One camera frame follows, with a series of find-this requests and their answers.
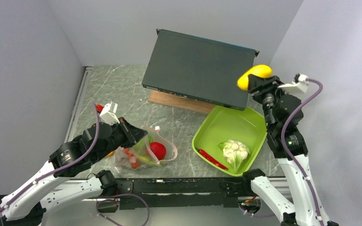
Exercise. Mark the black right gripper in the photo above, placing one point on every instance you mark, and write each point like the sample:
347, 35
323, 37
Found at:
255, 83

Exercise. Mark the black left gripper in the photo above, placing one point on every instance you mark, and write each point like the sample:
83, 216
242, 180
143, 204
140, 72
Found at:
133, 133

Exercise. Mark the yellow bell pepper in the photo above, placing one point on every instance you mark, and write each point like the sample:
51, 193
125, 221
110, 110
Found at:
253, 75

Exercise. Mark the clear zip top bag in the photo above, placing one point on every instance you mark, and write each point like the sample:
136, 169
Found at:
121, 159

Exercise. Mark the red tomato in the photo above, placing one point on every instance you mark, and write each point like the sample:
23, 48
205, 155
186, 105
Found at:
158, 149

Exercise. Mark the green celery stalks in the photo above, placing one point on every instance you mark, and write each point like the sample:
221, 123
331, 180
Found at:
148, 161

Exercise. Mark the green cabbage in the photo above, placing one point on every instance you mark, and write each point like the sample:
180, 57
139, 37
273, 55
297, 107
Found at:
141, 146

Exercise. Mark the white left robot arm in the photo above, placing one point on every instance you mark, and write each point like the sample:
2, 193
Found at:
27, 205

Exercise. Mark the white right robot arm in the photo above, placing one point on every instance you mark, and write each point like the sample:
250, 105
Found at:
283, 111

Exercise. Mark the yellow tape measure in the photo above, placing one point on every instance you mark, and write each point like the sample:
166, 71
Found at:
110, 154

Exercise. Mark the dark rack server chassis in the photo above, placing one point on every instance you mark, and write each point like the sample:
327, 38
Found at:
198, 68

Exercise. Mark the wooden block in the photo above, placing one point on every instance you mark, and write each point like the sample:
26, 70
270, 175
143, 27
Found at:
174, 101

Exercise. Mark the white cauliflower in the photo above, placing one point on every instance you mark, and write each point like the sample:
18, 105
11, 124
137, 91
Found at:
235, 152

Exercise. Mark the long red chili pepper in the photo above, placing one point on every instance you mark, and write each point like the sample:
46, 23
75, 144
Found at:
212, 159

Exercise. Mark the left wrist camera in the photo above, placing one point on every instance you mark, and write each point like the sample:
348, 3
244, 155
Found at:
107, 113

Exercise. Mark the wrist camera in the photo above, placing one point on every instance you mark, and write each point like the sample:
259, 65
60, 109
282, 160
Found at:
299, 84
107, 113

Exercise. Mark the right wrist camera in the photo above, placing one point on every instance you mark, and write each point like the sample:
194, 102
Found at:
299, 84

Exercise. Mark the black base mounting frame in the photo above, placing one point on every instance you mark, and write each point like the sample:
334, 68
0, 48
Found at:
227, 192

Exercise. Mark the aluminium rail left edge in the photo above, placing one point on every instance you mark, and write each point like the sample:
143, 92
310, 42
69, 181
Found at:
74, 115

